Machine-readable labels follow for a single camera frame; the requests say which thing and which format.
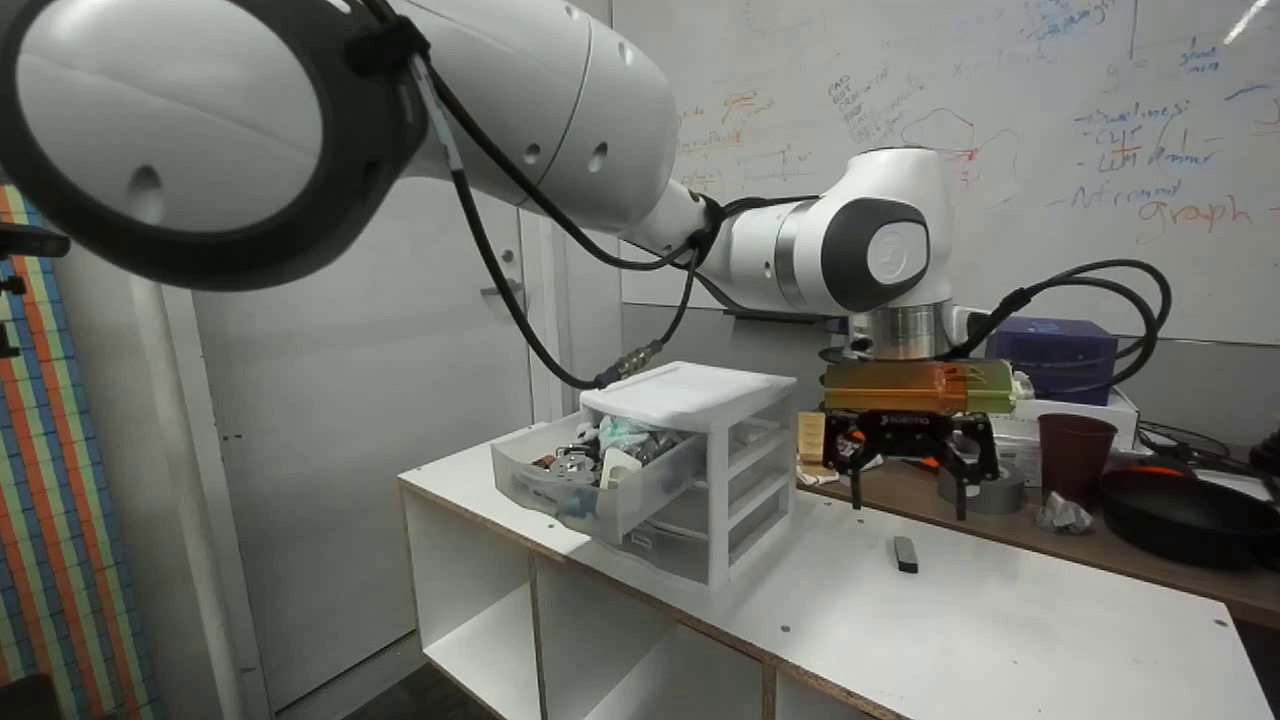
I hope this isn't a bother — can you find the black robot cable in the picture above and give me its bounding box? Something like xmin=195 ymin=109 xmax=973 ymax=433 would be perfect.
xmin=355 ymin=0 xmax=1175 ymax=392

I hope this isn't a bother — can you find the white plastic drawer unit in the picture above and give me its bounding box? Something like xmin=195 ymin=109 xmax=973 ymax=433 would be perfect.
xmin=579 ymin=362 xmax=794 ymax=583

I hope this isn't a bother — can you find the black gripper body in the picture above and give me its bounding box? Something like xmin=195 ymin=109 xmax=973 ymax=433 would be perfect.
xmin=823 ymin=411 xmax=996 ymax=480

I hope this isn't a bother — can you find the white shelf cabinet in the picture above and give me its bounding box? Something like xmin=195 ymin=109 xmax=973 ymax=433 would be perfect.
xmin=401 ymin=447 xmax=1274 ymax=720

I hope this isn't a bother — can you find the clear top drawer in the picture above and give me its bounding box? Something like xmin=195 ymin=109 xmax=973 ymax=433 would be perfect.
xmin=487 ymin=411 xmax=705 ymax=544

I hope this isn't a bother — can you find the yellow wrist camera mount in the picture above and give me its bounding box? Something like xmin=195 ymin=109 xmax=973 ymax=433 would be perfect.
xmin=820 ymin=362 xmax=1017 ymax=415

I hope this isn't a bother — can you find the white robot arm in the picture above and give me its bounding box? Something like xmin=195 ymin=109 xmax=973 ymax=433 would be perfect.
xmin=0 ymin=0 xmax=951 ymax=317

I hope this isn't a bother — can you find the small black marker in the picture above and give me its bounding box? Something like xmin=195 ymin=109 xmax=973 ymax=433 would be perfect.
xmin=890 ymin=536 xmax=919 ymax=575

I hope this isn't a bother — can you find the grey duct tape roll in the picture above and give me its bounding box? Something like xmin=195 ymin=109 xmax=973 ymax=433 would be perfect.
xmin=936 ymin=470 xmax=1025 ymax=518

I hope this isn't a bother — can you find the black pan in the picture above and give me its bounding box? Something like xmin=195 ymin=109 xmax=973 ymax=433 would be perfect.
xmin=1094 ymin=462 xmax=1280 ymax=569

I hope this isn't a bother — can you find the dark red cup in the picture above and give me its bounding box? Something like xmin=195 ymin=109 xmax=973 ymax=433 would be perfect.
xmin=1041 ymin=411 xmax=1116 ymax=505

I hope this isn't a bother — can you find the white box under purple box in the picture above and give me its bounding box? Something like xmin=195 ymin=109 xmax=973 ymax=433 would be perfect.
xmin=992 ymin=392 xmax=1140 ymax=452

